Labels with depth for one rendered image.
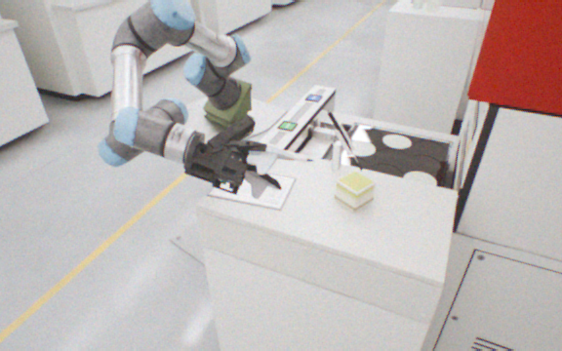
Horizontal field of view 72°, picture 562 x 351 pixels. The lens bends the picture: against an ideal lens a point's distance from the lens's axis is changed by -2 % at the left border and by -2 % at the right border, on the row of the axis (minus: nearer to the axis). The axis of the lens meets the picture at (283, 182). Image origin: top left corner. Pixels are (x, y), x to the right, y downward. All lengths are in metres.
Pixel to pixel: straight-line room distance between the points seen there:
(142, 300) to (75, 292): 0.36
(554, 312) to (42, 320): 2.08
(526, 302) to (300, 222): 0.77
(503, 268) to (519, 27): 0.68
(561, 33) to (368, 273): 0.64
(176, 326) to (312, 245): 1.19
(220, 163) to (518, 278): 0.95
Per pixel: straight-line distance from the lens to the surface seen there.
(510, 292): 1.39
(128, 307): 2.13
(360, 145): 1.41
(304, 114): 1.47
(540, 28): 1.00
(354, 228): 0.96
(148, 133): 0.79
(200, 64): 1.54
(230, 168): 0.75
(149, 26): 1.18
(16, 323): 2.31
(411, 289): 0.93
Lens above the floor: 1.61
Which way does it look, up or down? 36 degrees down
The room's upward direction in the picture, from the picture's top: straight up
